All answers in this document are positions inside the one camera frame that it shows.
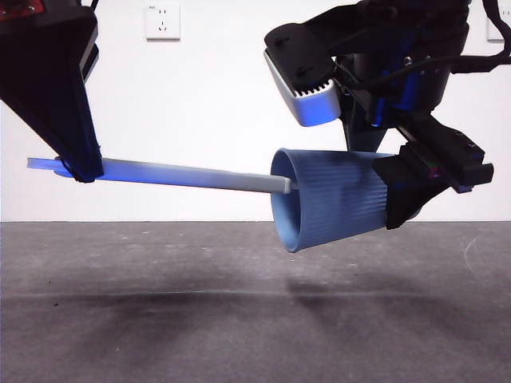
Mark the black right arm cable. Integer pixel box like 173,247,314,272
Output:
351,53,511,91
481,0,511,55

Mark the pale grey right camera box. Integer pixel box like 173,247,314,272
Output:
263,47,341,128

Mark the white wall socket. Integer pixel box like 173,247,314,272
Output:
145,4,181,41
485,18,505,43

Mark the blue ribbed plastic cup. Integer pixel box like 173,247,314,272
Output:
270,147,400,254

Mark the grey-handled sponge cup brush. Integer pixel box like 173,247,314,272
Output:
26,156,299,196

